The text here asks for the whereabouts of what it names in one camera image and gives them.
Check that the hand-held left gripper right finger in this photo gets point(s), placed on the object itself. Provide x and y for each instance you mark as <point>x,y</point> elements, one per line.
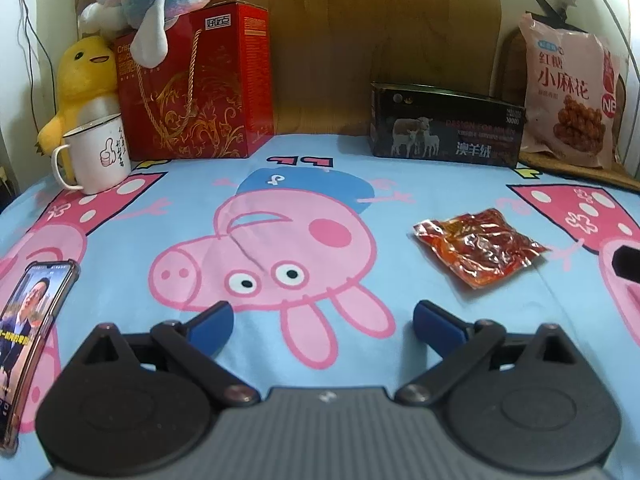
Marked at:
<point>440,327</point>

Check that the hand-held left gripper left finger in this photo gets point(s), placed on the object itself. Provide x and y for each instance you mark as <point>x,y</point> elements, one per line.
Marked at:
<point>212,327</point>

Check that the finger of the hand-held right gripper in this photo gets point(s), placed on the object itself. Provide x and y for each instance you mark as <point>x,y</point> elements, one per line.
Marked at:
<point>627,262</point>

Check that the red spicy snack packet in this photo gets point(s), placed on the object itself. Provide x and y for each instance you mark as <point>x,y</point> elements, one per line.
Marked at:
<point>477,247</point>

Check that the blue cartoon pig bed sheet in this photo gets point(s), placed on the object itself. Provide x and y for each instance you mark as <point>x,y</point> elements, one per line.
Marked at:
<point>350,200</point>

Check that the large pink snack bag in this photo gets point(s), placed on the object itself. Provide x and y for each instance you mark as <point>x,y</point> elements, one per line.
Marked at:
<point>570,95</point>

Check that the smartphone in clear case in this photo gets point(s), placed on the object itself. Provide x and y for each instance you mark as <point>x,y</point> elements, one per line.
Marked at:
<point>30,340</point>

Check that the black box with sheep picture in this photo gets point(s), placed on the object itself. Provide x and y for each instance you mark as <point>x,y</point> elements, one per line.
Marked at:
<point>450,130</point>

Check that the white enamel mug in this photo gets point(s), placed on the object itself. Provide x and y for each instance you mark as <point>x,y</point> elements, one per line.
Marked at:
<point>100,155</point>

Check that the red gift box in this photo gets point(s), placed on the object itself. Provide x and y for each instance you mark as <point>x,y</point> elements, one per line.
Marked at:
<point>200,85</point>

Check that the yellow duck plush toy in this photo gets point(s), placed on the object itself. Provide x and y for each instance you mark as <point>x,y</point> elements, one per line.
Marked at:
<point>82,80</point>

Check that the wooden headboard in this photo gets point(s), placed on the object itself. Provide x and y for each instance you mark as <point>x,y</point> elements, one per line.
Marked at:
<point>325,35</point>

